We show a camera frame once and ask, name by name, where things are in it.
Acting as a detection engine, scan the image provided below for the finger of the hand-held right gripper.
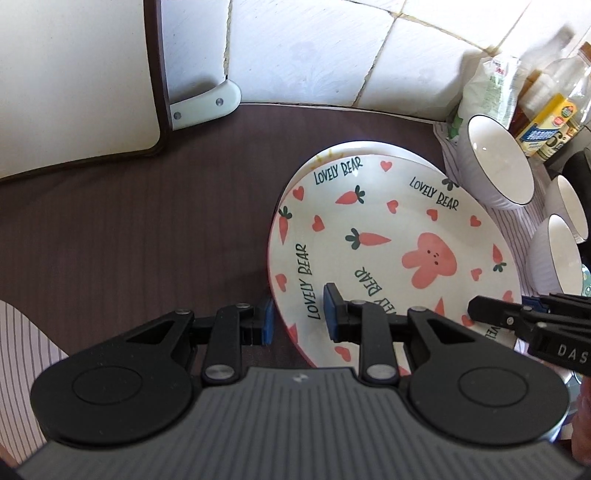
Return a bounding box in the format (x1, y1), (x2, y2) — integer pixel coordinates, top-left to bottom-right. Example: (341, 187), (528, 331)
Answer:
(467, 296), (555, 333)
(524, 294), (591, 319)

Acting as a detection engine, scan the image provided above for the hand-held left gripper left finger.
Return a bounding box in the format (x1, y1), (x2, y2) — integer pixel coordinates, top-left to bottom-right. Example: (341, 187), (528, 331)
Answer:
(126, 298), (276, 387)

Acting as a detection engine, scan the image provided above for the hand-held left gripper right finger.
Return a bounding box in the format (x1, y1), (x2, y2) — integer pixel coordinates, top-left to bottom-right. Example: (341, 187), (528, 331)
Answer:
(323, 282), (476, 387)

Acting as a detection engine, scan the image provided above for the white ribbed bowl dark rim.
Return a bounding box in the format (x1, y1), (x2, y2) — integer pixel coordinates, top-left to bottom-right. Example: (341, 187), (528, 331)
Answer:
(545, 174), (588, 245)
(527, 215), (585, 297)
(455, 113), (536, 211)

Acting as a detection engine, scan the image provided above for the person's right hand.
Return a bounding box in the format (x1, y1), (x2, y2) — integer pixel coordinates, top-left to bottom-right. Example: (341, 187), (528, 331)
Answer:
(573, 374), (591, 462)

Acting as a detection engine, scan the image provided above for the purple striped white cloth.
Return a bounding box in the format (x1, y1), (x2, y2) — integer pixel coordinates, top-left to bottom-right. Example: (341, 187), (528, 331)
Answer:
(0, 119), (591, 468)

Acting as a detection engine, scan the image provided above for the dark brown table mat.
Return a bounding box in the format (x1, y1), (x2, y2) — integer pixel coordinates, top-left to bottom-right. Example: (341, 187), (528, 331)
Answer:
(0, 102), (462, 370)

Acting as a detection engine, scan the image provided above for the oil bottle yellow blue label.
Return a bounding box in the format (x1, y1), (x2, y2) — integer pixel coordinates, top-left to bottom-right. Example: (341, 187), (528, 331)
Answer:
(510, 55), (591, 161)

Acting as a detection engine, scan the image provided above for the white plastic bag green print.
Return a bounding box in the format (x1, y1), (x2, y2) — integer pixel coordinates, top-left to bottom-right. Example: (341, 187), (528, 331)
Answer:
(449, 52), (521, 140)

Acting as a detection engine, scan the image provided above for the clear plastic bottle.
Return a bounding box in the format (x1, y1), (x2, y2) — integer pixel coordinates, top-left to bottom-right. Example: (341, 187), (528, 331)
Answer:
(531, 25), (580, 75)

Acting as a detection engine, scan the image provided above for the white cutting board brown edge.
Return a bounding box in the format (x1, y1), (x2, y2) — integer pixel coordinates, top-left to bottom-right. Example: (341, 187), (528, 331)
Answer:
(0, 0), (170, 184)

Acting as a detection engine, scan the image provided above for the black wok wooden handle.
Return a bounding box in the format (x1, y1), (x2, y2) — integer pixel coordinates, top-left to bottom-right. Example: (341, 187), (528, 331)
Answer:
(546, 148), (591, 186)

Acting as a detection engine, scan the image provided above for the cleaver with white handle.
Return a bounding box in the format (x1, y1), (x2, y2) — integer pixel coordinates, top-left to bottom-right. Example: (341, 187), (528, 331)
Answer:
(159, 0), (242, 134)

